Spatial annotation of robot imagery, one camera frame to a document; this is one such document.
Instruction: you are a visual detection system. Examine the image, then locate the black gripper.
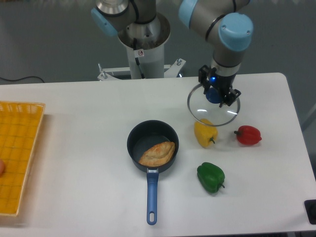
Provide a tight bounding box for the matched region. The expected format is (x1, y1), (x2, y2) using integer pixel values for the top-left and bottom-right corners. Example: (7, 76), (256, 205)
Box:
(198, 65), (241, 108)

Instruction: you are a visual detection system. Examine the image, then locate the glass lid blue knob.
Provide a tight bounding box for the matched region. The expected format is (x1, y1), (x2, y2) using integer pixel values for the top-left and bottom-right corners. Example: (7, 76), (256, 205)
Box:
(187, 84), (240, 127)

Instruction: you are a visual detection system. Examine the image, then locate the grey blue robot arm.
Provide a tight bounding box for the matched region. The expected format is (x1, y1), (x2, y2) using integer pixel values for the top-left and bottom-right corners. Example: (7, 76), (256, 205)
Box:
(91, 0), (253, 105)

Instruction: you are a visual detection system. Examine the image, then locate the yellow bell pepper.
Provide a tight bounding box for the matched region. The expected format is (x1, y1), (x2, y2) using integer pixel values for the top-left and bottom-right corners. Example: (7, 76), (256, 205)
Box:
(194, 118), (218, 148)

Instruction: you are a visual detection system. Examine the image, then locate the red bell pepper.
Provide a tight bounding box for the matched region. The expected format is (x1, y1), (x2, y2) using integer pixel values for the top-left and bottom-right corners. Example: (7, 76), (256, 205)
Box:
(234, 125), (262, 146)

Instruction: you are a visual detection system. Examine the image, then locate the baked pastry turnover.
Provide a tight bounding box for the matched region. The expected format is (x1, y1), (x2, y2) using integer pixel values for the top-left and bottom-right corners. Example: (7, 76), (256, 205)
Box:
(139, 142), (175, 167)

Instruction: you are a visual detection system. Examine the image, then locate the dark blue saucepan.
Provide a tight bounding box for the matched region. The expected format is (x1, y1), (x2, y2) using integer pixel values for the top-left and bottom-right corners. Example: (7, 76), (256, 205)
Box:
(127, 120), (179, 225)

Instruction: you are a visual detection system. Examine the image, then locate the green bell pepper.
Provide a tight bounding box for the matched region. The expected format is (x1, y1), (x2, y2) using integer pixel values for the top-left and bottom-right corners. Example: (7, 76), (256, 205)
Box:
(197, 162), (226, 194)

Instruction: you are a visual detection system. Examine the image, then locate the black device at table edge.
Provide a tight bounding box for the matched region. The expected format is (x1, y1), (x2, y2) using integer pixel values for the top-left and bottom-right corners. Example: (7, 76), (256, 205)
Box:
(304, 199), (316, 225)

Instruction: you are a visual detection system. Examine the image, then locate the yellow woven basket tray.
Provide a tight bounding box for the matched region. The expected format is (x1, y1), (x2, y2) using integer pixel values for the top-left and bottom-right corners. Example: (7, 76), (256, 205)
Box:
(0, 101), (45, 216)

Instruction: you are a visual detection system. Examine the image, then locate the white metal base frame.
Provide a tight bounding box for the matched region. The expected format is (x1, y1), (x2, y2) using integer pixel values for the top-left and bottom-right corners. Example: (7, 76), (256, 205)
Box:
(97, 58), (187, 81)

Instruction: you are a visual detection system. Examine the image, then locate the black cable on floor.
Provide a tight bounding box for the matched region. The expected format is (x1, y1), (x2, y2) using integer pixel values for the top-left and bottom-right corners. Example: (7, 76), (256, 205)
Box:
(0, 76), (45, 83)

